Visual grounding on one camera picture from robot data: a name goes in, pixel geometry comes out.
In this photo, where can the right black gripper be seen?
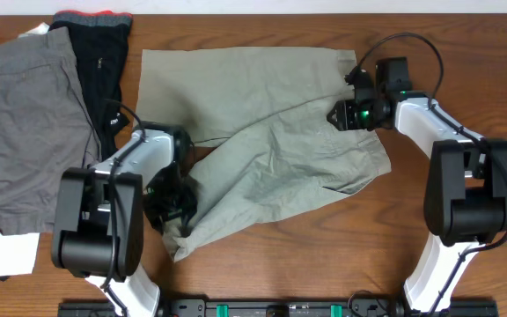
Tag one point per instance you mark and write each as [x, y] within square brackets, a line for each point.
[350, 119]

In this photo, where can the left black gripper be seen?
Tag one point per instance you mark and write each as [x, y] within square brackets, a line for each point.
[187, 209]

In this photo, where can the khaki green shorts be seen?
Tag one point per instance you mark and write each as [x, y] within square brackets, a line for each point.
[263, 114]

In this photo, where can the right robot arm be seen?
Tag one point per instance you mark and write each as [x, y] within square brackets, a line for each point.
[465, 201]

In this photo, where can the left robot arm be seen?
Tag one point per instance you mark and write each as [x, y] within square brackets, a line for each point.
[100, 216]

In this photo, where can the grey shorts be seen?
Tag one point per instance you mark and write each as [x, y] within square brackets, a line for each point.
[44, 128]

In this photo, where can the black shorts red waistband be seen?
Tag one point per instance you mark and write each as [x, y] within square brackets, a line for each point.
[100, 42]

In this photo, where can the white folded garment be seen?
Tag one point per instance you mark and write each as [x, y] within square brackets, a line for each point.
[18, 254]

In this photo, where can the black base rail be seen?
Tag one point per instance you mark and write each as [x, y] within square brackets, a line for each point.
[355, 307]

